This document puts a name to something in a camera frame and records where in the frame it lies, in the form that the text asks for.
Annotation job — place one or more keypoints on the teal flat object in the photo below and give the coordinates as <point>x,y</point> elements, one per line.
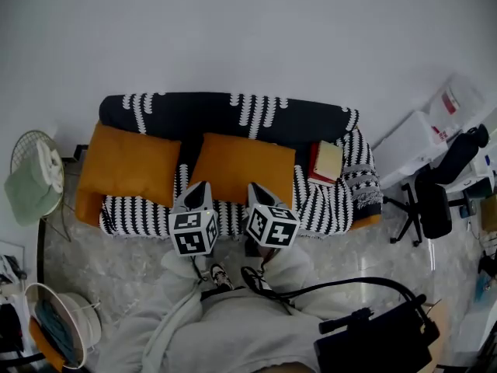
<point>483,288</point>

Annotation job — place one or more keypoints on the black office chair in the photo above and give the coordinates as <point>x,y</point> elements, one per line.
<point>436,204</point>

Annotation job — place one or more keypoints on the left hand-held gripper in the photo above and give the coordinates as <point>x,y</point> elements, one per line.
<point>190,231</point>

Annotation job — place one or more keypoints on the person's torso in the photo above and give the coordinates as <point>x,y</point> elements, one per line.
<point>240,332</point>

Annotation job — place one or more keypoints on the person's left shoe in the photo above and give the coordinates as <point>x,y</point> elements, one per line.
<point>220,276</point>

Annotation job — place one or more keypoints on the white desk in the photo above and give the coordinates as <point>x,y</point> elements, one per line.
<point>485,165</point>

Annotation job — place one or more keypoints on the red book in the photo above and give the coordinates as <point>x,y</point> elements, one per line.
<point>316,175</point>

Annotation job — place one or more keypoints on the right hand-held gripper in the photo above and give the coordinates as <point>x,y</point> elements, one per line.
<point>275,231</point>

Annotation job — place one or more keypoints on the beige book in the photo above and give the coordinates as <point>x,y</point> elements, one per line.
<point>329,159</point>

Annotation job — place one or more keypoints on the clear water bottle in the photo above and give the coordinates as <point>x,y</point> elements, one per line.
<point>458,99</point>

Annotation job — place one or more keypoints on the dark teal cloth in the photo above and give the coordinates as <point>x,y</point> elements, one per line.
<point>54,328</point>

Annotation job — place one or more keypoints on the orange fabric bundle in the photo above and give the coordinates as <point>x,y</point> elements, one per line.
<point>44,346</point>

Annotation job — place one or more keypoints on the person's right forearm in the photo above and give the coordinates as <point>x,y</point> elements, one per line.
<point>295,270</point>

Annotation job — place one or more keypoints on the brown cardboard box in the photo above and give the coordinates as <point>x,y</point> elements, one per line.
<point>490,212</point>

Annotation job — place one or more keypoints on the person's left forearm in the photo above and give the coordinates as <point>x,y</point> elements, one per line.
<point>167,305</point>

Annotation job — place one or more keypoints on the person's shoe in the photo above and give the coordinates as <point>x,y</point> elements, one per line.
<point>258,280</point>
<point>220,276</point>

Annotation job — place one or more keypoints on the person's right shoe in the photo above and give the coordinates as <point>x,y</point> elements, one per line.
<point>258,280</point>

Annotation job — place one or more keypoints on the white water dispenser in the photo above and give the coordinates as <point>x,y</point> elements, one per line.
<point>407,146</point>

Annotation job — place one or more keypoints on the white rolled towel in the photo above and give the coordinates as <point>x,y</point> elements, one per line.
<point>50,165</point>

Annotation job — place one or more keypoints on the orange cushion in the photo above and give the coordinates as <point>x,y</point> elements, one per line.
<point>128,165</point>
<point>240,161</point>

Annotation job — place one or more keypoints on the black box device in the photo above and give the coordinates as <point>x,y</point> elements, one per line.
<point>372,344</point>

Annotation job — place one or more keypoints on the white laundry basket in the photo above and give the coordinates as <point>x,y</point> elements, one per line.
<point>87,317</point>

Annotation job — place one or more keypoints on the black white patterned sofa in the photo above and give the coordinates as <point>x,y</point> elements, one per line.
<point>87,208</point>

